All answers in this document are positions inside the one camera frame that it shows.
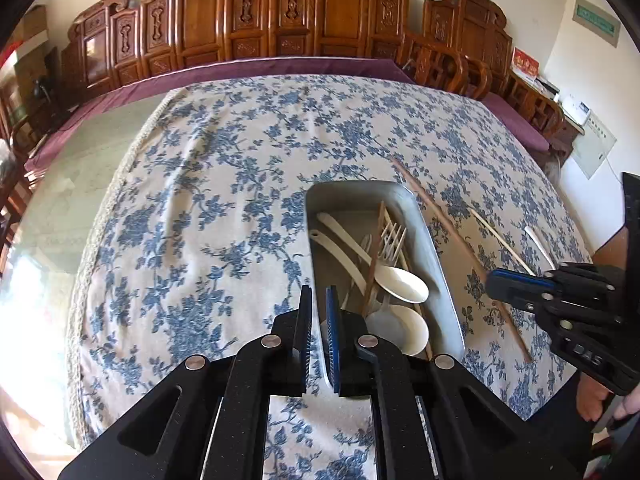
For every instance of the purple tablecloth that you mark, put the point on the purple tablecloth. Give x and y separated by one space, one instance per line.
300 67

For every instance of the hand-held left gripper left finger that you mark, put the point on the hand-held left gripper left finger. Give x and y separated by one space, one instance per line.
306 340

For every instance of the slender white plastic spoon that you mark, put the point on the slender white plastic spoon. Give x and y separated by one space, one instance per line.
539 246

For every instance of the dark wooden chair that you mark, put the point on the dark wooden chair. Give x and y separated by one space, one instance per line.
12 160

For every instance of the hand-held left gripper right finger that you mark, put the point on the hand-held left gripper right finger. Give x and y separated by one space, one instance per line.
332 350

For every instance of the cardboard box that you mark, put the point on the cardboard box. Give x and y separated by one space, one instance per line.
30 25

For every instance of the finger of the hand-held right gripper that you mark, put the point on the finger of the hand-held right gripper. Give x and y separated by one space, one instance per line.
515 275
510 290

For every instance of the white device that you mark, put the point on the white device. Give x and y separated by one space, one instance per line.
576 110

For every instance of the person's dark clothing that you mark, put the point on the person's dark clothing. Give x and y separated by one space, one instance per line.
560 440

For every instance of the person's right hand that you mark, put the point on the person's right hand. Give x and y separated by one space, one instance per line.
587 400

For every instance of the lattice wooden chair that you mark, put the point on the lattice wooden chair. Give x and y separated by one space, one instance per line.
540 110

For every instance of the light wooden chopstick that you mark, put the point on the light wooden chopstick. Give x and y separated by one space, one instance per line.
500 239

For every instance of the carved wooden screen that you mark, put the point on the carved wooden screen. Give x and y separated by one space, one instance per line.
200 10
475 25

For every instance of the green wall sign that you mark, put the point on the green wall sign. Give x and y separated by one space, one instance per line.
595 19

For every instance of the red calendar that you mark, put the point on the red calendar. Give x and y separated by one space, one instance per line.
525 62

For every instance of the blue floral tablecloth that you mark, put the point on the blue floral tablecloth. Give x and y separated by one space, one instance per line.
225 185

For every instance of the brown wooden chopstick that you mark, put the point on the brown wooden chopstick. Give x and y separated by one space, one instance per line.
440 215
376 245

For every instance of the metal tray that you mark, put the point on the metal tray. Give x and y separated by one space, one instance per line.
350 200

